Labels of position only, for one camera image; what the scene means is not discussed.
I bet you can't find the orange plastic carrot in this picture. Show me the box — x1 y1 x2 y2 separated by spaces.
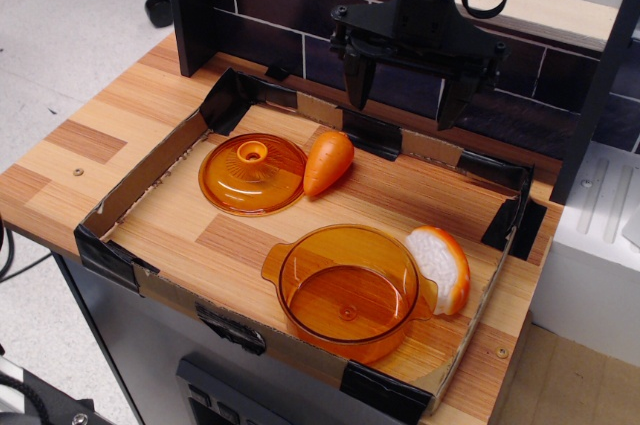
303 131 355 196

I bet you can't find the orange slice toy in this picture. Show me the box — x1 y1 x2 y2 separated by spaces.
405 226 471 316

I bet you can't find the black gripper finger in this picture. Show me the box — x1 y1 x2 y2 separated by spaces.
344 52 376 110
436 76 479 131

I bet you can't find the orange transparent pot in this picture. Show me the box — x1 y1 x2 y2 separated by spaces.
262 225 438 364

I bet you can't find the cardboard fence with black tape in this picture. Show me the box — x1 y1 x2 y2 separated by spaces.
71 68 546 424

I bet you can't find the orange transparent pot lid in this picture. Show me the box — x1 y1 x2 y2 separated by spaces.
198 133 307 217

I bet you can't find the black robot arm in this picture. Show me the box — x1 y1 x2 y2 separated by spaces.
330 0 510 130

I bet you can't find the black chair caster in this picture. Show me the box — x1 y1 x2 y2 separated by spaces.
144 0 173 28

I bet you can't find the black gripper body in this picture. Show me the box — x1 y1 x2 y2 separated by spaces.
330 0 509 89

